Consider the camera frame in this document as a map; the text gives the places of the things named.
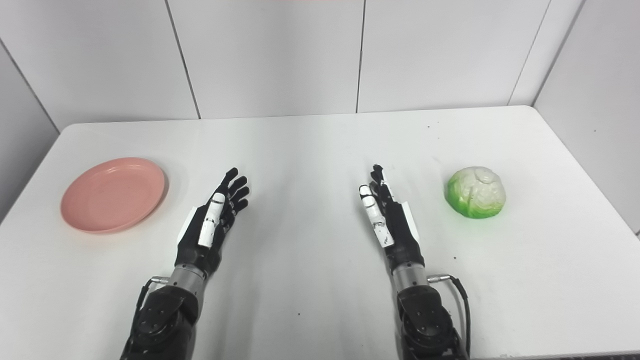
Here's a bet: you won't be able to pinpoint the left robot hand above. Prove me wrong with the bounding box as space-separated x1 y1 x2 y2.
174 167 250 278

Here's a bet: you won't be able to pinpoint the green white cabbage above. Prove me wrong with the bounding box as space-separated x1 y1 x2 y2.
444 166 507 219

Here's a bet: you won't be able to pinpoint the pink plate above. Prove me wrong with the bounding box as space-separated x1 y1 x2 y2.
60 157 166 234

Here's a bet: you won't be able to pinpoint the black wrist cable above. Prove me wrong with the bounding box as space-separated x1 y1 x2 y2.
426 273 472 357
131 276 170 346

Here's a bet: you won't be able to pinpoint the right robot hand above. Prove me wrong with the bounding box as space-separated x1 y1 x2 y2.
358 164 426 274

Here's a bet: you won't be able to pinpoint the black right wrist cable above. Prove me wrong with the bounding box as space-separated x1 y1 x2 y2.
426 273 472 357

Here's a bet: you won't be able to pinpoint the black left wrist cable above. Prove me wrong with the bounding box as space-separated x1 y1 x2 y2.
131 276 170 346

